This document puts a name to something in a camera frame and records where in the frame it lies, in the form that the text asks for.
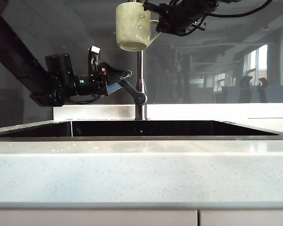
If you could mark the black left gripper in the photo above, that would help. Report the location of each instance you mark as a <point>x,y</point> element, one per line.
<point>102,75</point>

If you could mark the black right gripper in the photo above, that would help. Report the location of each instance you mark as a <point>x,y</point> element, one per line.
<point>181,21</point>

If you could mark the cream ceramic mug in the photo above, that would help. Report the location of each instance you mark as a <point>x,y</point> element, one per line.
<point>129,23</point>

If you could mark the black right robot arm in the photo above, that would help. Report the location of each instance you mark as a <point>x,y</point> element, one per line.
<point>202,2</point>

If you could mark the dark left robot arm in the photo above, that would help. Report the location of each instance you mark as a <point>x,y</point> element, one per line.
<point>26,61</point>

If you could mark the brushed steel faucet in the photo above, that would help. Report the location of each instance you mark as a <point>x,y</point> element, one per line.
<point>140,68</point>

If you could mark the black sink basin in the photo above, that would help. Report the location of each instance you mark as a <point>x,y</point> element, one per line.
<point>155,129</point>

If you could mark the white raised counter ledge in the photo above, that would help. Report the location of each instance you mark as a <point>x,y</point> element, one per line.
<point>96,113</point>

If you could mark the grey cabinet door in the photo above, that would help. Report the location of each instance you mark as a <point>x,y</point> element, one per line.
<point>85,219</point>
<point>245,219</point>

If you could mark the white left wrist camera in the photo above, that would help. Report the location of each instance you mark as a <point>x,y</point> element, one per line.
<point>94,53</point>

